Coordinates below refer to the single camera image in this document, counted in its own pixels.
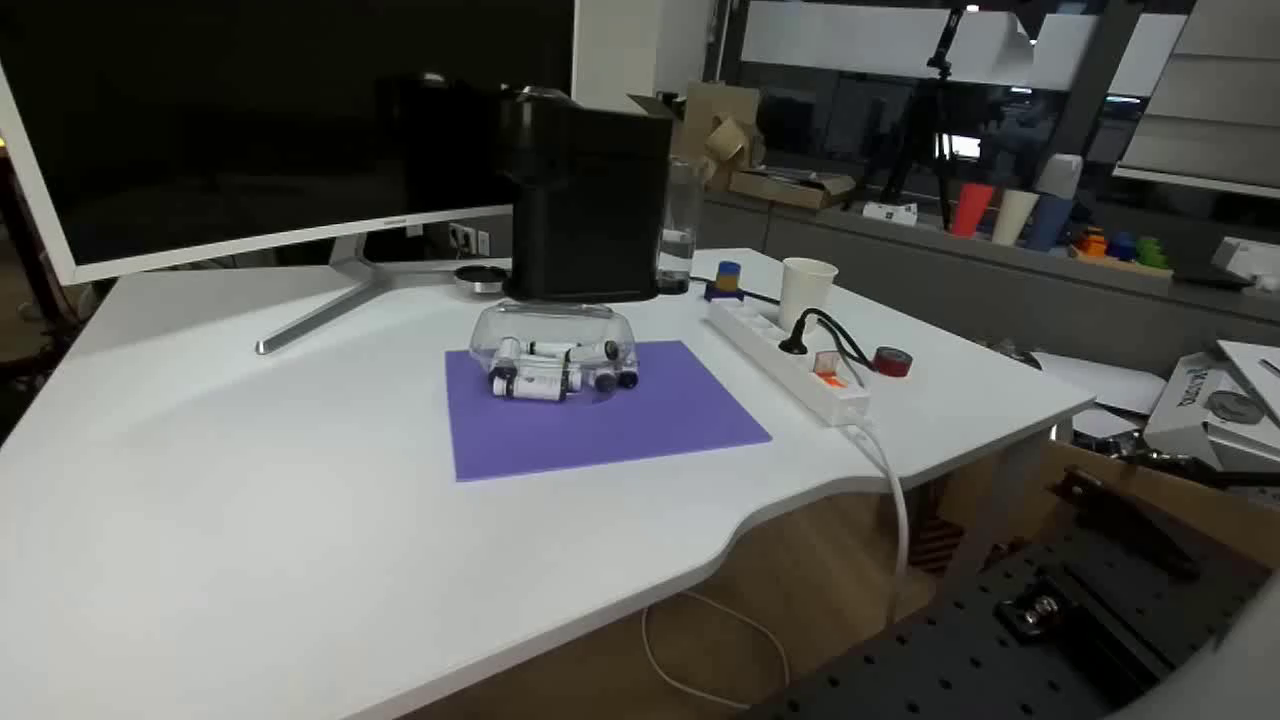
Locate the purple mat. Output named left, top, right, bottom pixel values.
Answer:
left=440, top=336, right=777, bottom=488

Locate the large white labelled bottle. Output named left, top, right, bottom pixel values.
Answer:
left=489, top=364, right=581, bottom=403

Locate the white power strip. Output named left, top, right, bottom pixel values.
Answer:
left=699, top=300, right=875, bottom=434

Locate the clear plastic cup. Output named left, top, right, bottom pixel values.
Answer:
left=657, top=156, right=703, bottom=281

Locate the black coffee machine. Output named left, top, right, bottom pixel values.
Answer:
left=498, top=85, right=680, bottom=304

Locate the white paper cup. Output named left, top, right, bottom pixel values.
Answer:
left=777, top=254, right=846, bottom=331

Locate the small black round dish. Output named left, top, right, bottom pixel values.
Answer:
left=454, top=260, right=513, bottom=295

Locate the red tape roll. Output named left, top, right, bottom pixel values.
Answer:
left=867, top=344, right=919, bottom=381

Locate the red plastic cup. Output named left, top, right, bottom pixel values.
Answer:
left=947, top=181, right=1002, bottom=244

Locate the black tripod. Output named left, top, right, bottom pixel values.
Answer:
left=852, top=0, right=998, bottom=213

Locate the cream plastic cup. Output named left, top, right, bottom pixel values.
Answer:
left=988, top=185, right=1039, bottom=254

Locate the blue plastic cup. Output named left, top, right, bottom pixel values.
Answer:
left=1022, top=194, right=1081, bottom=257

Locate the white curved monitor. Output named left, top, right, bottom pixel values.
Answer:
left=0, top=0, right=581, bottom=292

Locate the black perforated breadboard table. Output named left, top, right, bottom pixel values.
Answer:
left=751, top=513, right=1273, bottom=720

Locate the white printed paper stack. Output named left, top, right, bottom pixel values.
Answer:
left=1142, top=336, right=1280, bottom=480

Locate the black plug with cable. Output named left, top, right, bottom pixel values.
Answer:
left=777, top=304, right=875, bottom=372

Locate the white power strip cable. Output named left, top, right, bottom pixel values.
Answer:
left=837, top=413, right=919, bottom=594

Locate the white loose cable loop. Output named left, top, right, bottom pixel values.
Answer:
left=636, top=590, right=797, bottom=718

